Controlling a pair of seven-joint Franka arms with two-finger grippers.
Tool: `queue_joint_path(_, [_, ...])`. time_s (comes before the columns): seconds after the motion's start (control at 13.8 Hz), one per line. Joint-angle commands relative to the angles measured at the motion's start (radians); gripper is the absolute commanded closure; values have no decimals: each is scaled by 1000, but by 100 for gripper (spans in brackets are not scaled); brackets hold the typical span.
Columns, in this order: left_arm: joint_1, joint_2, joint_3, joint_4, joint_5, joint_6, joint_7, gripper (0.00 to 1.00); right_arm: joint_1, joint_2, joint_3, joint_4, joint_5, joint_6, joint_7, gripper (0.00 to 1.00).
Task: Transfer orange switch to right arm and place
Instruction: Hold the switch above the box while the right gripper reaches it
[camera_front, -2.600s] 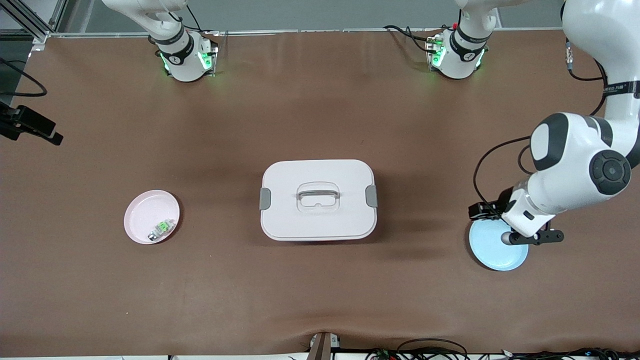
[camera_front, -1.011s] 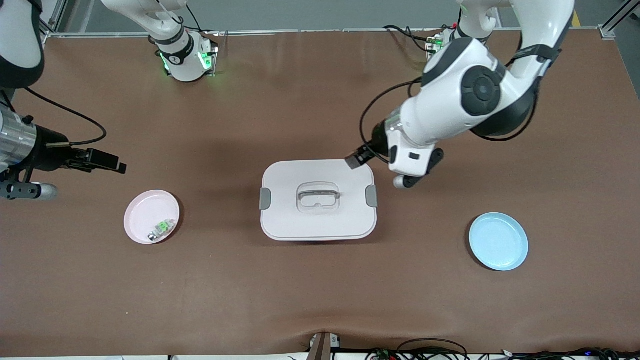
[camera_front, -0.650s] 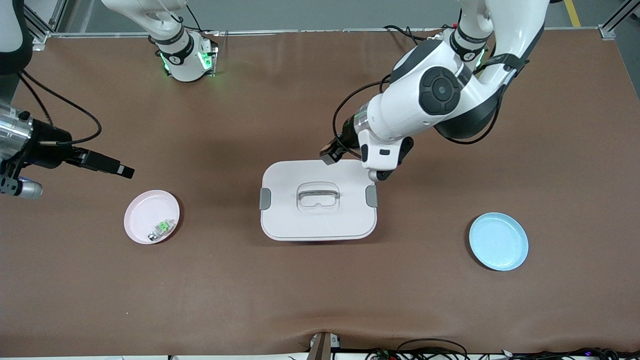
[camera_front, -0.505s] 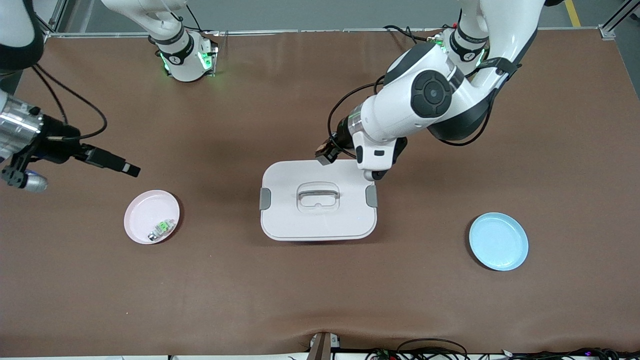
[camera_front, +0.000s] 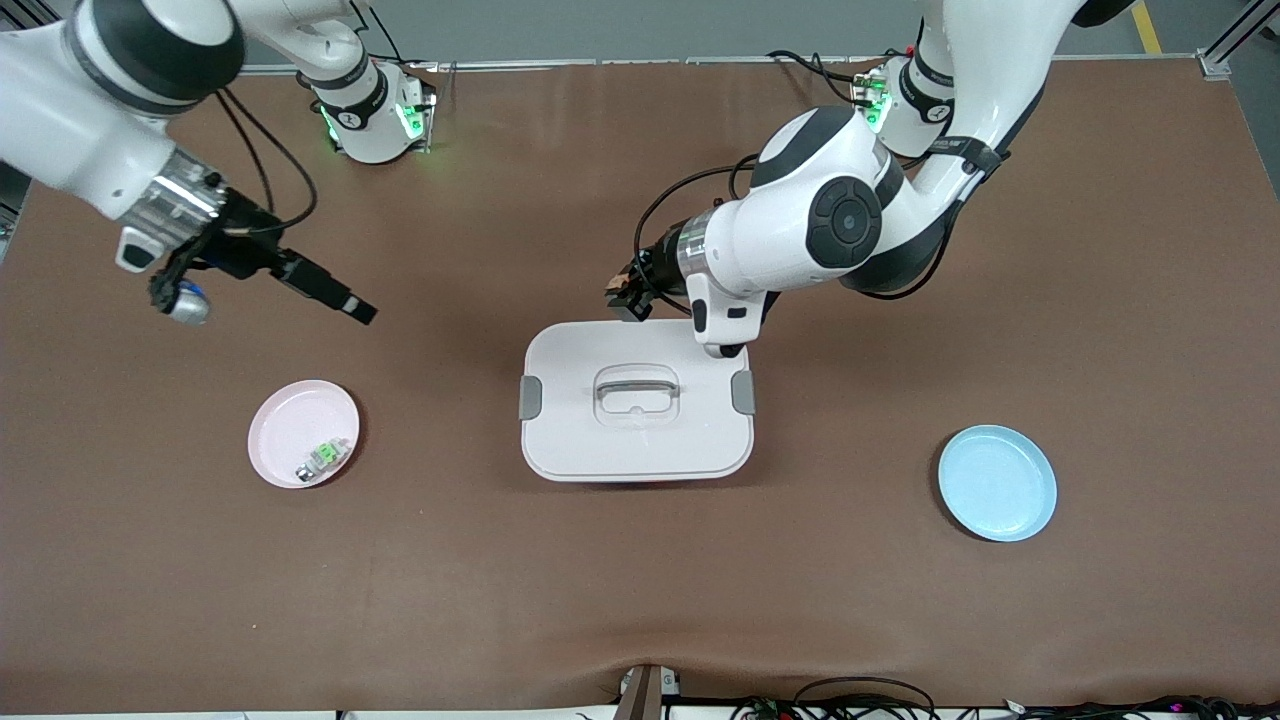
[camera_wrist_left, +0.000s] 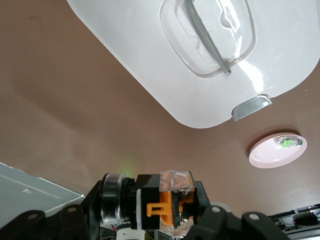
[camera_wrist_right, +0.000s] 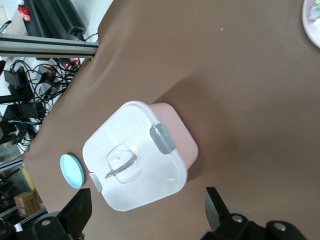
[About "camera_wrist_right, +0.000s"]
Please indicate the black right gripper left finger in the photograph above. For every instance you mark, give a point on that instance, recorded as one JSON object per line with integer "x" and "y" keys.
{"x": 75, "y": 215}

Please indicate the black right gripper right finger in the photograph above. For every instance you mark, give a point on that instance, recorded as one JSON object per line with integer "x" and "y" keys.
{"x": 220, "y": 220}

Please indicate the light blue round plate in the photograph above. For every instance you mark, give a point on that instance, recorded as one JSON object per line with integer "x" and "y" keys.
{"x": 71, "y": 170}

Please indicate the brown cardboard box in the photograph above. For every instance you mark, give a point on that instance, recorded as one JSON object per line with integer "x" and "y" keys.
{"x": 28, "y": 203}

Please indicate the pink storage box white lid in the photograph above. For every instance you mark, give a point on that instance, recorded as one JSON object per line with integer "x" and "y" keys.
{"x": 130, "y": 125}

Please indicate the brown table mat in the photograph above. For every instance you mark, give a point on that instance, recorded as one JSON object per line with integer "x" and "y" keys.
{"x": 225, "y": 100}

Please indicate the red pink toy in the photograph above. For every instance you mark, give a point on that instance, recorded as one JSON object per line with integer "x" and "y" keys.
{"x": 24, "y": 12}

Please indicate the pink round plate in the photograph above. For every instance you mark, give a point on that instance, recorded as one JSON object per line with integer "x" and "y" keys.
{"x": 313, "y": 30}

